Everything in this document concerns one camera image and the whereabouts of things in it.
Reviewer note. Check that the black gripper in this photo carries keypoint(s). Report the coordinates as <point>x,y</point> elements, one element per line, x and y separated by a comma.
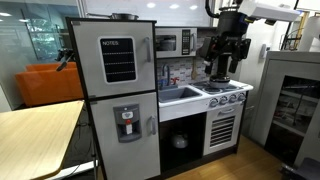
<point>228,45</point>

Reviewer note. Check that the grey microwave door with keypad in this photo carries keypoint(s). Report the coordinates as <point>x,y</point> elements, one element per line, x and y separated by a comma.
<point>185,41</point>

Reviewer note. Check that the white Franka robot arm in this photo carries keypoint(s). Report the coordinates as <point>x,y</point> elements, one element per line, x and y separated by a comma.
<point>266,10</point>

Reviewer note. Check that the grey glass-door cabinet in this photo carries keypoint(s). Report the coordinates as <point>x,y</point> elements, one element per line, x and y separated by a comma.
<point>266,100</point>

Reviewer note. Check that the fridge door with chalkboard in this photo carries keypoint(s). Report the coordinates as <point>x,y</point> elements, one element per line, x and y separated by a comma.
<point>86,66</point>

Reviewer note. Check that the fridge door with water dispenser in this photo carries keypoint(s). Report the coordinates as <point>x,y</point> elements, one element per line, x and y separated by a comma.
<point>106,150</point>

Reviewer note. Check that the grey pot with black lid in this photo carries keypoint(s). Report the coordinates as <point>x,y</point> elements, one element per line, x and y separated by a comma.
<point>219,81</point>

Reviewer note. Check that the wooden spoon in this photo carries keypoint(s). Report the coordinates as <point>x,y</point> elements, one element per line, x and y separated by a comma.
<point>194,71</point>

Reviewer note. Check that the black stove top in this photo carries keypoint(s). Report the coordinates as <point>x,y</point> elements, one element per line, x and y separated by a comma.
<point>201,85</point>

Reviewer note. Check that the grey stove knob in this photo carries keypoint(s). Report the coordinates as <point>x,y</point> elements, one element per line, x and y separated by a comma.
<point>223,100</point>
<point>241,96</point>
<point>232,98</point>
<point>213,102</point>

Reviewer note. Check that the red faucet tap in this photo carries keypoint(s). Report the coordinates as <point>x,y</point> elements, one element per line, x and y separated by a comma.
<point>174,80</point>

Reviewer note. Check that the grey toy faucet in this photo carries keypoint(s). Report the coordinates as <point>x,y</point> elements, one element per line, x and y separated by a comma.
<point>166,71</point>

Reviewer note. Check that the grey sink basin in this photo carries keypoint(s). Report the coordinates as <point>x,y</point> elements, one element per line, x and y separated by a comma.
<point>176,94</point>

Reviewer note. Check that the blue faucet tap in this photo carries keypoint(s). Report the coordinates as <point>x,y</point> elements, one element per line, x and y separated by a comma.
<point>162,82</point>

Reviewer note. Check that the black and white toy kitchen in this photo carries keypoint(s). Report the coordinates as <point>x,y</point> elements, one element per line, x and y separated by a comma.
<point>180,111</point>

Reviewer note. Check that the silver kettle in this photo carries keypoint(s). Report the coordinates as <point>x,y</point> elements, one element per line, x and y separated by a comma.
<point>180,140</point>

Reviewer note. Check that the dark frying pan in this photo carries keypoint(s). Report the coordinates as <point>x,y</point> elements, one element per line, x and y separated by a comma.
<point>125,16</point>

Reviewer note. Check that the dark grey seat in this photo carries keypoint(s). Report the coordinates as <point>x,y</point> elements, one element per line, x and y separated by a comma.
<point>306,170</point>

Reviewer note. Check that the orange sofa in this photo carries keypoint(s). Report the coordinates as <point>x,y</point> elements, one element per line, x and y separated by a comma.
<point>46,86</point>

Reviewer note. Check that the light wooden table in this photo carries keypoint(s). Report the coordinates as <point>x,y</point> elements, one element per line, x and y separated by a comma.
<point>33,136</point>

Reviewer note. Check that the white wall device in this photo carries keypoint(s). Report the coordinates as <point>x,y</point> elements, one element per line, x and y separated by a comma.
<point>264,51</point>

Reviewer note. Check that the yellow metal post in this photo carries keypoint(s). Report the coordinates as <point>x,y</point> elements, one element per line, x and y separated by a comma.
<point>302,30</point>

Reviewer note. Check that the black tripod camera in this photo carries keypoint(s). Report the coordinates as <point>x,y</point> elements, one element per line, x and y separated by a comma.
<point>65,58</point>

